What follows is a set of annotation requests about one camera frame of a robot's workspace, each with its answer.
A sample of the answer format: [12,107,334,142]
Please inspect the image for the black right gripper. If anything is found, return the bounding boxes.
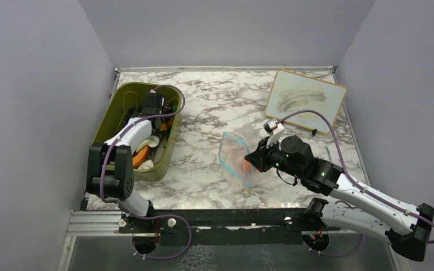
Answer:
[245,135,303,179]

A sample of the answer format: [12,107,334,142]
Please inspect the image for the orange toy fruit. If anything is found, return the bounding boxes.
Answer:
[242,160,254,176]

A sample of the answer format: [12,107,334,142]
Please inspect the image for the clear zip top bag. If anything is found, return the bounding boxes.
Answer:
[218,124,259,195]

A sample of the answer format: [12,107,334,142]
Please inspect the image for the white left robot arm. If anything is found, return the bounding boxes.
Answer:
[86,91,172,232]

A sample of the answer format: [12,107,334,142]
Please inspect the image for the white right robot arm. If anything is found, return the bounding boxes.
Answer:
[245,135,434,261]

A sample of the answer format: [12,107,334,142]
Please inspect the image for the white toy mushroom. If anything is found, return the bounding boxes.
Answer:
[135,135,160,152]

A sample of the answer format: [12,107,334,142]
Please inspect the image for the olive green plastic bin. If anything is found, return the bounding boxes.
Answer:
[93,82,183,182]

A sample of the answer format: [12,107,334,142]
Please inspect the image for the orange toy pumpkin slice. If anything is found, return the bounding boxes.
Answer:
[132,145,151,168]

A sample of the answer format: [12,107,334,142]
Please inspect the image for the yellow framed whiteboard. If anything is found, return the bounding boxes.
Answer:
[264,69,348,125]

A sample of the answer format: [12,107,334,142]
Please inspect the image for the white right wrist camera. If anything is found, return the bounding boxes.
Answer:
[263,119,285,148]

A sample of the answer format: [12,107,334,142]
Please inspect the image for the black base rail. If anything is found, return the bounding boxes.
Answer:
[119,203,332,247]

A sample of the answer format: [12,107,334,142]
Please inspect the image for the aluminium frame rail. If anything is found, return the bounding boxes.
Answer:
[57,211,132,270]

